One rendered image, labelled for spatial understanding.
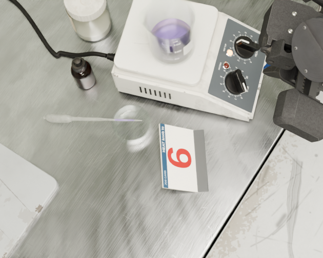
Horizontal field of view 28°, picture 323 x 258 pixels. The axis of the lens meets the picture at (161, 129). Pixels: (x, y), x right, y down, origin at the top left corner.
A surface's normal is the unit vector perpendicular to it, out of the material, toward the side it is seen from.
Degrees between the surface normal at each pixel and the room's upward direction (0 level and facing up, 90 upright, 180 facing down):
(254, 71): 30
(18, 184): 0
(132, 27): 0
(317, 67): 63
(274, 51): 51
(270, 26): 12
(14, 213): 0
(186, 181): 40
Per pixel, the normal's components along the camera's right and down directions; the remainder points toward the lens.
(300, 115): 0.50, -0.14
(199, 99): -0.26, 0.92
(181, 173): 0.59, -0.30
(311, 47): -0.82, 0.26
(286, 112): -0.23, -0.37
